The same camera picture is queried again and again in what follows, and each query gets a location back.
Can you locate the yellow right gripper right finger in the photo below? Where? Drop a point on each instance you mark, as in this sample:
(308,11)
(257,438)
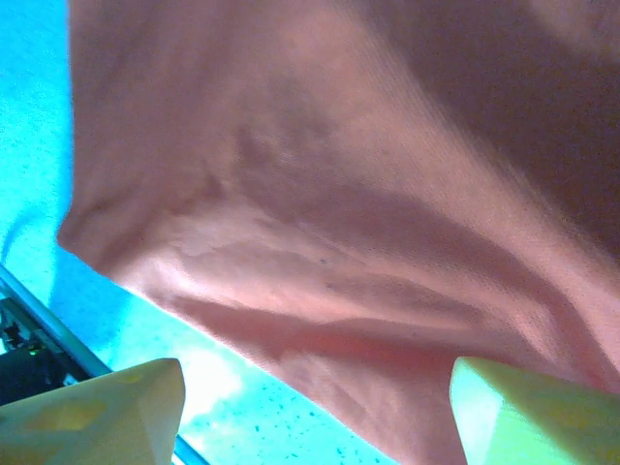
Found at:
(542,426)

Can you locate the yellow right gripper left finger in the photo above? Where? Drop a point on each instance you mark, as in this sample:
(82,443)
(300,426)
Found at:
(87,421)

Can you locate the orange t-shirt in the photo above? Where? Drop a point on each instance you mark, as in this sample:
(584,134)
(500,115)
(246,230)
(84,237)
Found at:
(339,169)

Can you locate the aluminium frame front rail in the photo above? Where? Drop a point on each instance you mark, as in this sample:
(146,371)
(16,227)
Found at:
(58,329)

